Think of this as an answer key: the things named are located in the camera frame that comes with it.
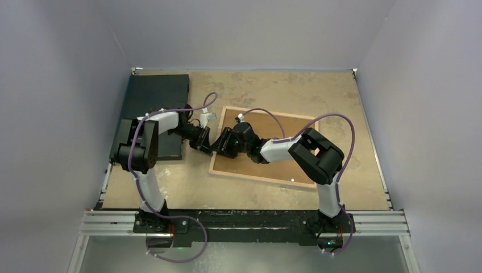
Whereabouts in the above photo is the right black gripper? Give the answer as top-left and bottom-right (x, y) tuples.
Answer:
(210, 126), (250, 159)

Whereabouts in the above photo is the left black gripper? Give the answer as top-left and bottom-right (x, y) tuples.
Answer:
(169, 124), (213, 156)

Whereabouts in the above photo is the wooden picture frame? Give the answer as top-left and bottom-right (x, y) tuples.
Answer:
(208, 106), (316, 192)

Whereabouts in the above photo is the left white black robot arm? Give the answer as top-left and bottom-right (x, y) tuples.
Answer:
(110, 105), (215, 233)

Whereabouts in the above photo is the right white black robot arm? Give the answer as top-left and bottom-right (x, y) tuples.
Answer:
(210, 122), (344, 231)

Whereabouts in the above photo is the black flat box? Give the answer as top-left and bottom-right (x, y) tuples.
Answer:
(119, 74), (190, 161)

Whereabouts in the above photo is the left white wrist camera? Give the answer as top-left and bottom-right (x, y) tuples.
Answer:
(199, 107), (217, 128)

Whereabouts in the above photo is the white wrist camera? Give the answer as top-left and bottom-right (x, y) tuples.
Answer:
(235, 113), (244, 123)
(199, 107), (217, 128)

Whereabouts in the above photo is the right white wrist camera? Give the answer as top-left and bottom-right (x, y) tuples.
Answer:
(235, 113), (244, 123)

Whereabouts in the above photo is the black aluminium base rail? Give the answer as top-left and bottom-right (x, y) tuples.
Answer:
(79, 209), (410, 247)

